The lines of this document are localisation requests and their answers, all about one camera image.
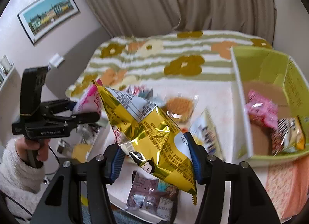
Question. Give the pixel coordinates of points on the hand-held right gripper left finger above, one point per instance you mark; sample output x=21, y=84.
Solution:
x=115, y=166

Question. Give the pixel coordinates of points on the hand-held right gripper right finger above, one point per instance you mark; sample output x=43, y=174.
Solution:
x=195, y=162

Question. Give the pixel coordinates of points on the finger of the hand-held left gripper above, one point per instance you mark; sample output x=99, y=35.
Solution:
x=59, y=105
x=79, y=118

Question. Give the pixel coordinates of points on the pink and white snack packet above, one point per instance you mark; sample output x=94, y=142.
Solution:
x=88, y=100

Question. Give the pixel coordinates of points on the gold foil snack bag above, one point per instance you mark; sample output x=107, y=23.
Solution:
x=149, y=129

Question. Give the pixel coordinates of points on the clear waffle cookie packet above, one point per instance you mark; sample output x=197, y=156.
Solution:
x=179, y=106

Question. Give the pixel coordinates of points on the green cardboard box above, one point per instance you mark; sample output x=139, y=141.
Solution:
x=260, y=69

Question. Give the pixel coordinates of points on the person's left forearm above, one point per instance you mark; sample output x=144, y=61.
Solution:
x=17, y=175

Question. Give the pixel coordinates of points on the person's left hand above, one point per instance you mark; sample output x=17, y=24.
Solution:
x=26, y=147

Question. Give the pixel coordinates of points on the yellow bag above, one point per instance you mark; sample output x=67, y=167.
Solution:
x=80, y=152

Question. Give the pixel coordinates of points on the white and blue snack packet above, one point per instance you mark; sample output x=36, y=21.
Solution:
x=207, y=129

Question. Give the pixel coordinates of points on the brown snack packet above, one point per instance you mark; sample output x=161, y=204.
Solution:
x=152, y=197

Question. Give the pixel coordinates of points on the pastel snack packet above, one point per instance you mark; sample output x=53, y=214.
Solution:
x=140, y=91

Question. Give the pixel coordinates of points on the framed landscape picture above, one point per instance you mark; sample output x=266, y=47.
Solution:
x=48, y=13

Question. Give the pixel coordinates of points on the yellow and black snack packet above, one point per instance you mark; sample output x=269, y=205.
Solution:
x=288, y=134

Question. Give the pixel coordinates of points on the flowered striped blanket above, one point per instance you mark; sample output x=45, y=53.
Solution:
x=169, y=52

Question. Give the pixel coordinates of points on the white wall shelf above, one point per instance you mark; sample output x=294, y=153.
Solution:
x=6, y=71

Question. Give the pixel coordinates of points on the white wall outlet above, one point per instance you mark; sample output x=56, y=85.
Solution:
x=56, y=60

